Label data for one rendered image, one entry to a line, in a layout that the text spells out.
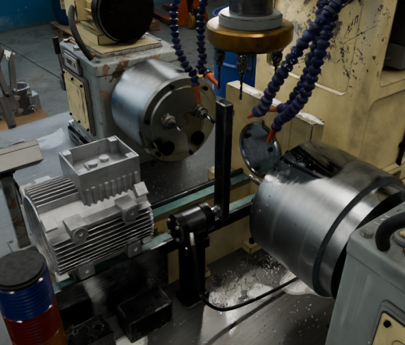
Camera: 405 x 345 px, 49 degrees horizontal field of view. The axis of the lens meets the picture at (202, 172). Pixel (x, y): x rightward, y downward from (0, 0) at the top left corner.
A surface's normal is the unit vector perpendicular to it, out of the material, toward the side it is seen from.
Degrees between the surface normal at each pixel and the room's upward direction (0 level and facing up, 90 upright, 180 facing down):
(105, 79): 90
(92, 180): 90
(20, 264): 0
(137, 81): 36
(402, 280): 90
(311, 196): 43
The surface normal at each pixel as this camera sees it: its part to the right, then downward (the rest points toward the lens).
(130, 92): -0.63, -0.29
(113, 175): 0.58, 0.43
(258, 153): -0.81, 0.31
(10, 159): 0.47, -0.12
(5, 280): 0.00, -0.84
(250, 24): -0.11, 0.53
